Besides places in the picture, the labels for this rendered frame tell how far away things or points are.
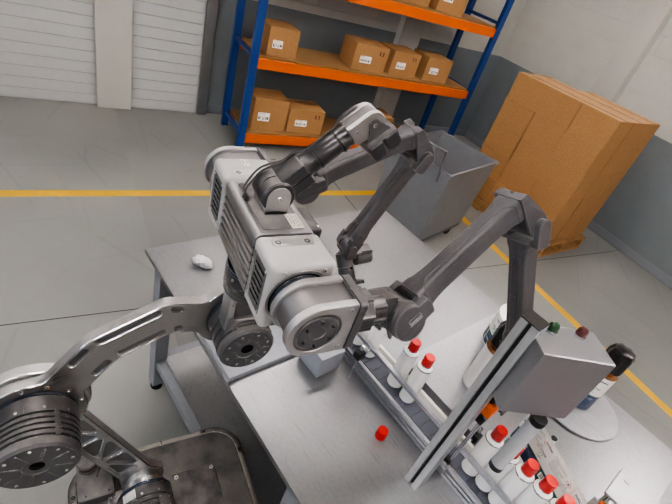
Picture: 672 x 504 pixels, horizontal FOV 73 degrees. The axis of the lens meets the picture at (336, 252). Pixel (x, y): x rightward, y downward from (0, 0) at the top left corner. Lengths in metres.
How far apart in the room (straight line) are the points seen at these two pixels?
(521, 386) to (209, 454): 1.34
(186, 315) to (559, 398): 0.87
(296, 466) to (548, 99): 4.05
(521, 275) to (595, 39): 5.46
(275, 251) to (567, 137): 4.01
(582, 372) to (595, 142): 3.59
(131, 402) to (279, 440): 1.18
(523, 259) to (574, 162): 3.50
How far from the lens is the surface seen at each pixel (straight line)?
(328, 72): 4.72
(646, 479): 1.93
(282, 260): 0.80
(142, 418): 2.38
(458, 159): 4.34
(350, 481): 1.39
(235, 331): 1.11
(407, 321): 0.89
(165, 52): 5.08
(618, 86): 6.08
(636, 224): 5.95
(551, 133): 4.70
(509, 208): 1.02
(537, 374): 1.03
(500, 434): 1.36
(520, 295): 1.18
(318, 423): 1.45
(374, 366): 1.58
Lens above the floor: 2.01
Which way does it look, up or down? 35 degrees down
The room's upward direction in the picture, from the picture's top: 19 degrees clockwise
